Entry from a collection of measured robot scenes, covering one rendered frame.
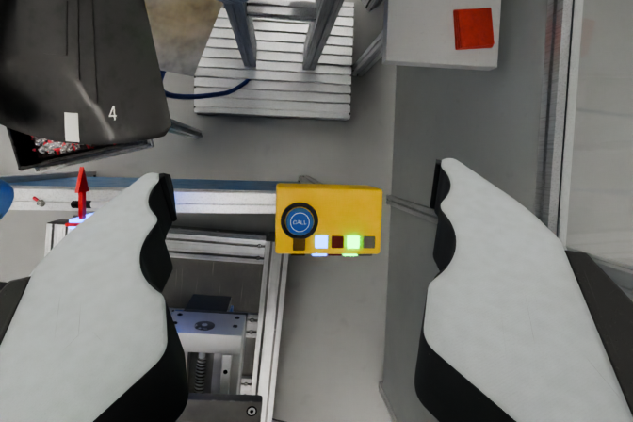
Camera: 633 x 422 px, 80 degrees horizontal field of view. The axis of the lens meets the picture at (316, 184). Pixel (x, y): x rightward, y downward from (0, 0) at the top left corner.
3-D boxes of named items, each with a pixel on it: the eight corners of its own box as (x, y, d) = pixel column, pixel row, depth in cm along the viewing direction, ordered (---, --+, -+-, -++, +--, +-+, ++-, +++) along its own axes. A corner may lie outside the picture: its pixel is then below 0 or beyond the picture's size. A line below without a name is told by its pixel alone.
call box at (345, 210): (366, 184, 67) (383, 188, 57) (365, 240, 68) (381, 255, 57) (276, 182, 66) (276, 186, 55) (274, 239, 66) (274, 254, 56)
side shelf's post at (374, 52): (362, 66, 163) (450, -29, 80) (361, 75, 163) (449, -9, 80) (352, 66, 162) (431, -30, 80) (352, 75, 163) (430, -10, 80)
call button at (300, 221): (313, 207, 57) (314, 208, 55) (312, 234, 57) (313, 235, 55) (285, 206, 56) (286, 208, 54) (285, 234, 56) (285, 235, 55)
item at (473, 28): (489, 8, 79) (495, 5, 77) (491, 48, 79) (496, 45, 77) (452, 10, 78) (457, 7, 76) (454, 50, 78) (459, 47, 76)
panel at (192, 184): (300, 181, 151) (317, 199, 86) (300, 183, 151) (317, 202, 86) (81, 176, 142) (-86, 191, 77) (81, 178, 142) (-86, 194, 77)
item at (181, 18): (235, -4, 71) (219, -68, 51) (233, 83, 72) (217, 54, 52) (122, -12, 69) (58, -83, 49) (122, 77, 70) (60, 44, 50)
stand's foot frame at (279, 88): (350, 10, 161) (354, 2, 153) (346, 120, 163) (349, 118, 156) (199, -1, 154) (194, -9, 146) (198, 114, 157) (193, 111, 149)
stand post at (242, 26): (257, 49, 158) (233, -98, 67) (257, 72, 158) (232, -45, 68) (246, 49, 157) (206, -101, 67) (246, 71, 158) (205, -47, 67)
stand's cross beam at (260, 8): (316, 8, 106) (316, 1, 102) (315, 22, 106) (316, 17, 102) (247, 2, 104) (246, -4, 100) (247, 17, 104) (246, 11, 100)
